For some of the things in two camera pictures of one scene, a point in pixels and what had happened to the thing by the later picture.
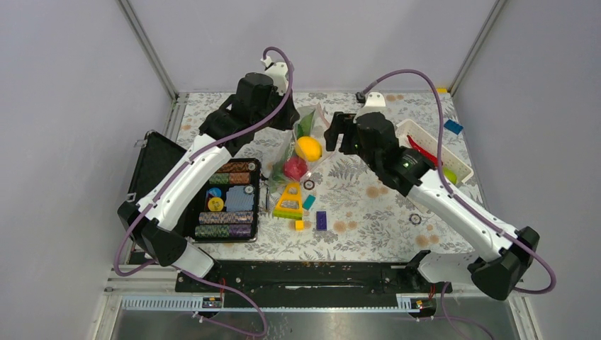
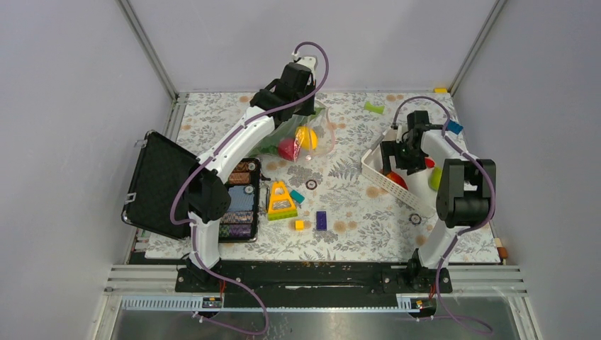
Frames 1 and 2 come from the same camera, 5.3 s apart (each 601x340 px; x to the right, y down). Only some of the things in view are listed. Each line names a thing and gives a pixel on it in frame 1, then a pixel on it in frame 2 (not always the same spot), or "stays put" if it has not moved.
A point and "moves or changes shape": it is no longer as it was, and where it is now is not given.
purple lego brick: x=321 y=220 stays put
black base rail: x=308 y=284 stays put
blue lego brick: x=453 y=127 stays put
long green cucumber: x=280 y=180 → x=269 y=147
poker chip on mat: x=415 y=219 stays put
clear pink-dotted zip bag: x=310 y=144 moves or changes shape
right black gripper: x=342 y=123 → x=391 y=149
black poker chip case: x=229 y=210 stays put
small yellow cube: x=299 y=225 stays put
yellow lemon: x=308 y=148 moves or changes shape
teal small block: x=309 y=202 → x=297 y=196
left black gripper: x=291 y=115 → x=308 y=109
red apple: x=295 y=168 → x=285 y=148
